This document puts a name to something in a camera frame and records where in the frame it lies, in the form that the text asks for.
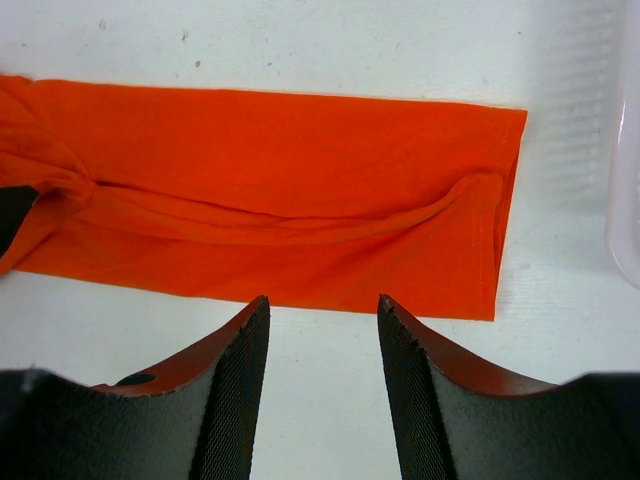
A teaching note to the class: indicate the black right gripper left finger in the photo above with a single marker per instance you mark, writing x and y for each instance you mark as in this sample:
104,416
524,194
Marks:
190,416

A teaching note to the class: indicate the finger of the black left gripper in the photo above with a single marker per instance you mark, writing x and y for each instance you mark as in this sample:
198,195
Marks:
15,204

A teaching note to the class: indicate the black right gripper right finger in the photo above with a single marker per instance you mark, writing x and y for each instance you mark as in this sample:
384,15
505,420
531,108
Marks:
456,415

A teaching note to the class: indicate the orange t shirt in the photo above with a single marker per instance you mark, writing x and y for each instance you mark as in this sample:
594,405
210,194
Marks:
319,202

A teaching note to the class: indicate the white plastic laundry basket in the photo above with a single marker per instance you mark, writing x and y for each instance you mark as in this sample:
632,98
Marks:
622,216

